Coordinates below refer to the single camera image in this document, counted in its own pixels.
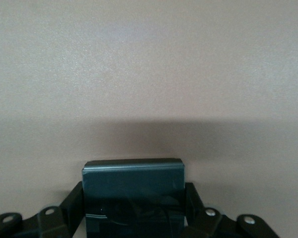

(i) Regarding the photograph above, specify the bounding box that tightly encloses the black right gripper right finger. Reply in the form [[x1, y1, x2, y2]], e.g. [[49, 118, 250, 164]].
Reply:
[[181, 182, 280, 238]]

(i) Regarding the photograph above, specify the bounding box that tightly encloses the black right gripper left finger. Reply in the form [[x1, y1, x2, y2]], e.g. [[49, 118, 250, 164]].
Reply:
[[0, 181, 86, 238]]

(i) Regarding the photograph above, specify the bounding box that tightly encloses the dark teal box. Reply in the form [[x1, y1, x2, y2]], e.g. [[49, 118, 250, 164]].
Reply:
[[81, 158, 187, 238]]

